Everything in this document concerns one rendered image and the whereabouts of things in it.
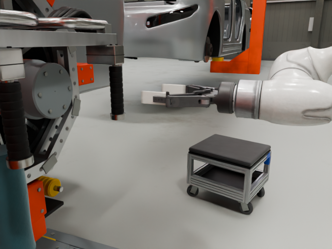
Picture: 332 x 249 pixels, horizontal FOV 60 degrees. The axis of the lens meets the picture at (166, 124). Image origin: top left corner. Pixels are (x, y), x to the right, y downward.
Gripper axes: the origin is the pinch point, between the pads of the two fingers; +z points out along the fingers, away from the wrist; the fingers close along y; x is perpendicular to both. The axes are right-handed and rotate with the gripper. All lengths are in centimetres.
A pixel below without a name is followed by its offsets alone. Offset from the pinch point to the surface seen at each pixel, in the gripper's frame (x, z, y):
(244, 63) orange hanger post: -16, 17, 344
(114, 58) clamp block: 8.9, 10.7, -2.6
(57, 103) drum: -1.0, 18.1, -16.8
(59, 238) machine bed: -75, 58, 18
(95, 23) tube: 17.3, 13.7, -6.0
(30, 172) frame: -22.3, 32.6, -14.1
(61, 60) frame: 7.3, 36.8, 7.5
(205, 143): -49, 9, 99
